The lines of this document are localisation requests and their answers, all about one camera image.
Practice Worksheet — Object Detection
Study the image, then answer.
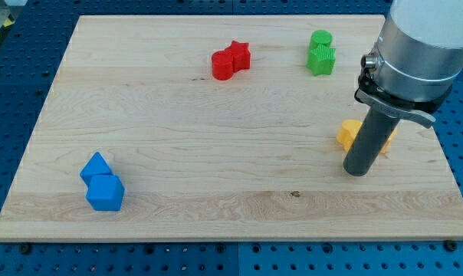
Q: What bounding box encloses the yellow hexagon block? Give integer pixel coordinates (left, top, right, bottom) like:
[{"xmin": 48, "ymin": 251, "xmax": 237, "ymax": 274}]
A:
[{"xmin": 336, "ymin": 120, "xmax": 363, "ymax": 153}]

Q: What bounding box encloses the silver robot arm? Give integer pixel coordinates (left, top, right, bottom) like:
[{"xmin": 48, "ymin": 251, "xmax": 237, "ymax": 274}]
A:
[{"xmin": 355, "ymin": 0, "xmax": 463, "ymax": 130}]

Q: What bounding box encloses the wooden board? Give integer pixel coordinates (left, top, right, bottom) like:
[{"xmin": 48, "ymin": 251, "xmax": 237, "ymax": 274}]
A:
[{"xmin": 0, "ymin": 15, "xmax": 463, "ymax": 242}]

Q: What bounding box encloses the red cylinder block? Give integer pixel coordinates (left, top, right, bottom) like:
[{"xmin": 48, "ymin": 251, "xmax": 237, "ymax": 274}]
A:
[{"xmin": 212, "ymin": 50, "xmax": 234, "ymax": 81}]

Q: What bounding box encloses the red star block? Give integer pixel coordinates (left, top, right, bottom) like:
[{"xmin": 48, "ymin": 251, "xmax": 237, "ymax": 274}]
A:
[{"xmin": 225, "ymin": 41, "xmax": 251, "ymax": 73}]

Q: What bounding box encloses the green star block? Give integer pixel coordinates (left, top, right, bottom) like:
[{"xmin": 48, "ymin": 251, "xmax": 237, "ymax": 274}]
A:
[{"xmin": 306, "ymin": 44, "xmax": 336, "ymax": 76}]

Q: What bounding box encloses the green cylinder block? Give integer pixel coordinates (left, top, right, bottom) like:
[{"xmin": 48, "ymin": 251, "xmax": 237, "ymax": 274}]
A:
[{"xmin": 309, "ymin": 30, "xmax": 333, "ymax": 50}]

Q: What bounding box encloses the blue cube block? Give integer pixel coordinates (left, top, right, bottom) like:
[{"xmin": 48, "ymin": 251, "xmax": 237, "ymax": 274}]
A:
[{"xmin": 86, "ymin": 175, "xmax": 125, "ymax": 212}]

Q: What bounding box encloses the blue triangle block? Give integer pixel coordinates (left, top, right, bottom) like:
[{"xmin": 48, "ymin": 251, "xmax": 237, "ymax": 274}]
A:
[{"xmin": 80, "ymin": 152, "xmax": 113, "ymax": 186}]

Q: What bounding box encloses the yellow block behind pusher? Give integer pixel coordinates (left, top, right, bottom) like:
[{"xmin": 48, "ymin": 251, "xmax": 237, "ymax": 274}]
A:
[{"xmin": 380, "ymin": 129, "xmax": 397, "ymax": 154}]

